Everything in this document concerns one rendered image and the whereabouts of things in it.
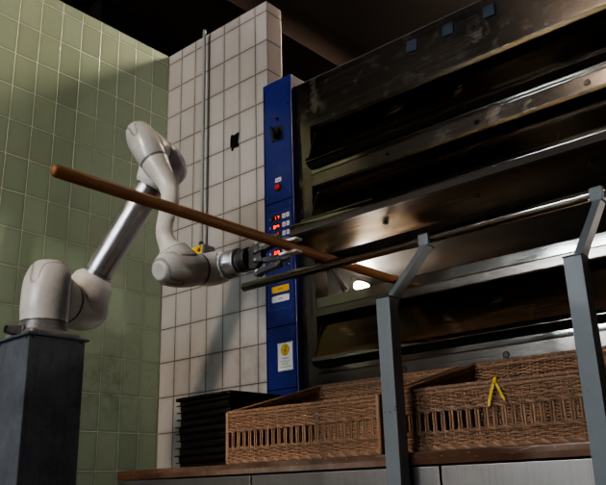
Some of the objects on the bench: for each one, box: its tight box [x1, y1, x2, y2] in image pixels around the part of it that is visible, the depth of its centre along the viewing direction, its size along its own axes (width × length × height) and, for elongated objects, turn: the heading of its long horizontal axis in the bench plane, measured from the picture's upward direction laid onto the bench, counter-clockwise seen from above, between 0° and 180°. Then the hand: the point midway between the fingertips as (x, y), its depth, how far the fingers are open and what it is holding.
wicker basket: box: [226, 366, 459, 464], centre depth 227 cm, size 49×56×28 cm
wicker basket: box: [404, 343, 606, 452], centre depth 191 cm, size 49×56×28 cm
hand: (290, 246), depth 224 cm, fingers closed on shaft, 3 cm apart
